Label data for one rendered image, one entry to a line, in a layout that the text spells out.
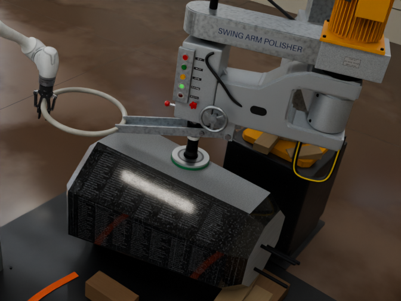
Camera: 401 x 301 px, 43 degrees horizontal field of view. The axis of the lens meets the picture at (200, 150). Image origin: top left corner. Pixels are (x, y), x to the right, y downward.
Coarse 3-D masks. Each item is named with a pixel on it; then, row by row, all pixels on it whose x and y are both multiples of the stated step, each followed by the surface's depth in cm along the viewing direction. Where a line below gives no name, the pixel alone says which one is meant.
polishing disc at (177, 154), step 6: (174, 150) 287; (180, 150) 288; (198, 150) 291; (204, 150) 292; (174, 156) 282; (180, 156) 283; (198, 156) 286; (204, 156) 286; (180, 162) 278; (186, 162) 279; (192, 162) 280; (198, 162) 280; (204, 162) 281
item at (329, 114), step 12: (324, 96) 238; (312, 108) 247; (324, 108) 240; (336, 108) 238; (348, 108) 240; (312, 120) 248; (324, 120) 243; (336, 120) 241; (324, 132) 247; (336, 132) 246
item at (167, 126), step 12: (132, 120) 291; (144, 120) 288; (156, 120) 286; (168, 120) 284; (180, 120) 282; (120, 132) 284; (132, 132) 281; (144, 132) 279; (156, 132) 277; (168, 132) 275; (180, 132) 272; (192, 132) 270; (204, 132) 268
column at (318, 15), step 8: (312, 0) 277; (320, 0) 276; (328, 0) 276; (312, 8) 279; (320, 8) 278; (328, 8) 278; (312, 16) 281; (320, 16) 281; (328, 16) 280; (296, 96) 307; (296, 104) 310; (304, 104) 309
